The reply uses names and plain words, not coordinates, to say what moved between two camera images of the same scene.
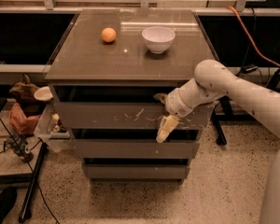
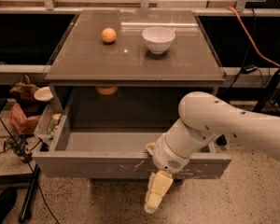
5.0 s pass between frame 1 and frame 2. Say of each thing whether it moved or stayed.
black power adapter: stayed
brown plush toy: stayed
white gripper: moved
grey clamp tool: stayed
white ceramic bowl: stayed
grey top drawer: moved
